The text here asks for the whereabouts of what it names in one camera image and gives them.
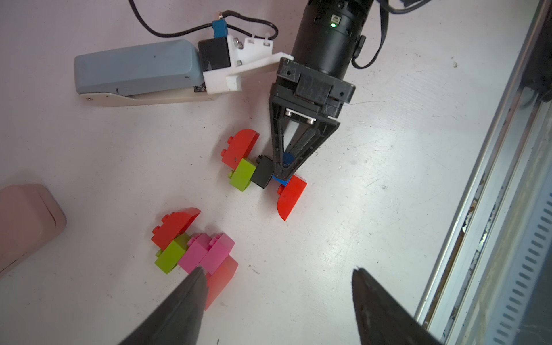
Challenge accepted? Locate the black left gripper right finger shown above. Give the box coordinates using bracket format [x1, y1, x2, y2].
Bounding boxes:
[352, 268, 440, 344]

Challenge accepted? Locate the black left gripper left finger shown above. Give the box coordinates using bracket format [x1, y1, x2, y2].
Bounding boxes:
[121, 267, 208, 344]

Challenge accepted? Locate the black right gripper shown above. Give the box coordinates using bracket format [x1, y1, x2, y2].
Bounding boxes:
[269, 57, 356, 173]

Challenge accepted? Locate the blue lego brick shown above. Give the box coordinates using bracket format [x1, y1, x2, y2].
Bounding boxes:
[272, 152, 296, 187]

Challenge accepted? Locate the green lego brick front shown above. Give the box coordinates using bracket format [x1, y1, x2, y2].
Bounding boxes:
[155, 234, 191, 275]

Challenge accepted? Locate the green lego brick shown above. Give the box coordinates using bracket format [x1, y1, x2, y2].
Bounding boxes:
[155, 234, 191, 275]
[229, 158, 257, 192]

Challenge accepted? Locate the green lego brick back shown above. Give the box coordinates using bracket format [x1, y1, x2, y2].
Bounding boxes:
[229, 158, 257, 192]

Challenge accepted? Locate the red curved lego brick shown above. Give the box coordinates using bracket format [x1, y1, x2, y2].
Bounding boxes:
[152, 208, 201, 250]
[275, 175, 308, 221]

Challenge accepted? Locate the black lego brick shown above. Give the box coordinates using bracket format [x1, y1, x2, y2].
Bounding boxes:
[251, 155, 274, 189]

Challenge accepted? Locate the pink lego brick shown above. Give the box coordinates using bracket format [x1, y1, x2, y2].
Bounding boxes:
[199, 233, 235, 275]
[178, 233, 211, 274]

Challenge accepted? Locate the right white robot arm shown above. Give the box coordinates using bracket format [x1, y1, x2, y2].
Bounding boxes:
[269, 1, 372, 181]

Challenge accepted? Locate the blue and cream stapler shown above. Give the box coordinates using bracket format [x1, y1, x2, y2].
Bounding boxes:
[74, 40, 217, 107]

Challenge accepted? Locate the pink glasses case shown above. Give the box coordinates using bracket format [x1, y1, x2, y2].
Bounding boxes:
[1, 184, 67, 276]

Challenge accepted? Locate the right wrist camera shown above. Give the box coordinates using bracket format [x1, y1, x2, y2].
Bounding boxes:
[198, 20, 294, 95]

